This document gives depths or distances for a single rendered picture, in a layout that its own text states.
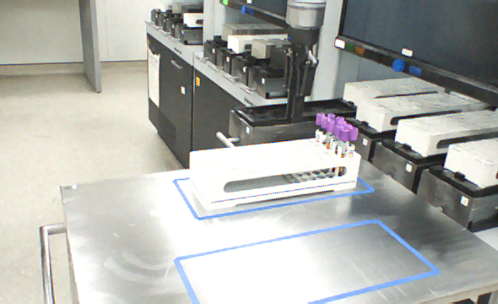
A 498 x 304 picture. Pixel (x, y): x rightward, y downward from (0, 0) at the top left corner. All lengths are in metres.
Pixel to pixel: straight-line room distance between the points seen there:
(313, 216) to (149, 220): 0.26
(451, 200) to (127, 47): 4.02
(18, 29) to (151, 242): 4.01
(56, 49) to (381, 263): 4.18
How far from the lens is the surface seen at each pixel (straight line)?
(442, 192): 1.07
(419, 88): 1.51
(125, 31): 4.75
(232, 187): 0.87
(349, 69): 1.49
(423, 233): 0.84
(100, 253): 0.72
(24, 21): 4.64
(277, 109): 1.36
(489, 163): 1.05
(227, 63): 1.94
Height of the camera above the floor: 1.23
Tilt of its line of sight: 24 degrees down
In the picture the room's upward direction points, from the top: 4 degrees clockwise
